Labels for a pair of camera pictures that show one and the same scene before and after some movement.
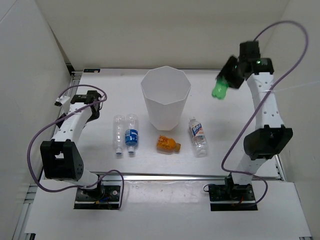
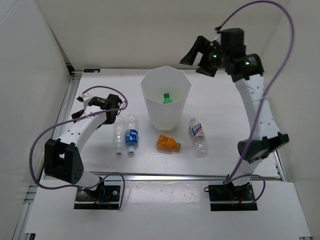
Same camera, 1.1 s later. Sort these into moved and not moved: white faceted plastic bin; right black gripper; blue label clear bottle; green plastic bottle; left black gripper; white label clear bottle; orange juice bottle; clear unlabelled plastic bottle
Moved: green plastic bottle; left black gripper; right black gripper
Not moved: blue label clear bottle; white faceted plastic bin; clear unlabelled plastic bottle; orange juice bottle; white label clear bottle
